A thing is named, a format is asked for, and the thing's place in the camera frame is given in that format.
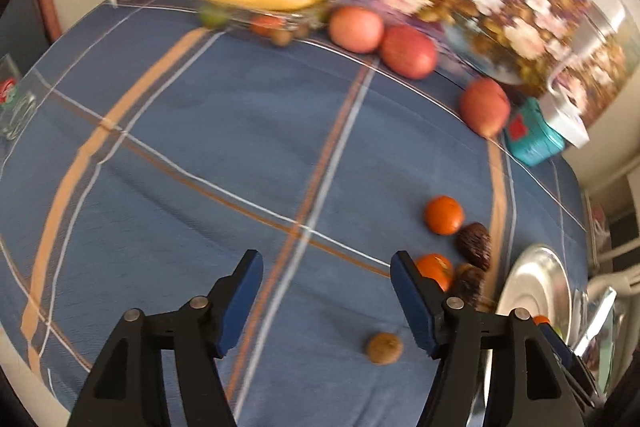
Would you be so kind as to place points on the wrinkled dried red date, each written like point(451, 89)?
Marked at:
point(469, 284)
point(475, 246)

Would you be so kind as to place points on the pale red apple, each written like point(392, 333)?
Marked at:
point(356, 29)

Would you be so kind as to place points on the dark red apple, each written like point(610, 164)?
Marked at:
point(409, 52)

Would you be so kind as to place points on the clear glass cup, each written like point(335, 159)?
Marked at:
point(17, 107)

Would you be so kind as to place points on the clear glass tray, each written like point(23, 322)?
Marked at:
point(235, 14)

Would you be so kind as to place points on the smartphone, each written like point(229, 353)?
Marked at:
point(597, 317)

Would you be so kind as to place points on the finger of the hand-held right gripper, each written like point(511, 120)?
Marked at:
point(562, 349)

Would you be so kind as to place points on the teal house-shaped box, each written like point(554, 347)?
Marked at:
point(530, 137)

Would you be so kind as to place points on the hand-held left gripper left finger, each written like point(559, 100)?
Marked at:
point(240, 302)

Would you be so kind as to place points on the white power strip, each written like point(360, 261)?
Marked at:
point(565, 122)

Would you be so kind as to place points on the orange tangerine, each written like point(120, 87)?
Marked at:
point(541, 320)
point(436, 271)
point(444, 215)

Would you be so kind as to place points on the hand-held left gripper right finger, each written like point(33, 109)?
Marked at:
point(417, 307)

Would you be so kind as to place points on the small orange fruit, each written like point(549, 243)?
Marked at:
point(265, 25)

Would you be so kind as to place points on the small brown longan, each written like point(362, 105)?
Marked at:
point(280, 38)

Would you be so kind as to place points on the large red apple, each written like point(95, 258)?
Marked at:
point(484, 107)

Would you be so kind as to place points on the blue plaid tablecloth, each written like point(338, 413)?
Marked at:
point(200, 132)

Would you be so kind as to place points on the small green fruit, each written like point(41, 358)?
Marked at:
point(212, 18)

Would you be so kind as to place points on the white phone stand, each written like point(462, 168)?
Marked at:
point(615, 264)

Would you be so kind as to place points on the stainless steel plate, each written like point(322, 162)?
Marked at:
point(537, 282)

